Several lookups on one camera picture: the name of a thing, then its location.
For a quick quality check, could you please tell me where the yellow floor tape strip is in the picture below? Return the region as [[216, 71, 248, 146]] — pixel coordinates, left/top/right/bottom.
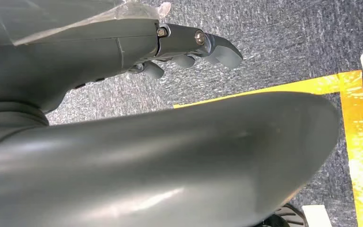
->
[[173, 70, 363, 109], [339, 71, 363, 227]]

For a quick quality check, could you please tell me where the large smooth grey robot shell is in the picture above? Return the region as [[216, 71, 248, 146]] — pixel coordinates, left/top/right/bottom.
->
[[0, 91, 341, 227]]

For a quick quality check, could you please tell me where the clear plastic film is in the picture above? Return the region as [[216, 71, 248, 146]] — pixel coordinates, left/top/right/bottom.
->
[[0, 0, 172, 55]]

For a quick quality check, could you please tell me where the white flat piece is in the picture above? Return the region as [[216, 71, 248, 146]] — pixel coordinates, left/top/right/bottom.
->
[[301, 204, 333, 227]]

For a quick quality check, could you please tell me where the black ribbed wheel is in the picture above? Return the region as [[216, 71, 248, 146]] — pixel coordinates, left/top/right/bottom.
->
[[256, 203, 307, 227]]

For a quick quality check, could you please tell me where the ribbed grey left arm sleeve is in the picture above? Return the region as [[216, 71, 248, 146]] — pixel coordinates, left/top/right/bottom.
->
[[0, 101, 50, 159]]

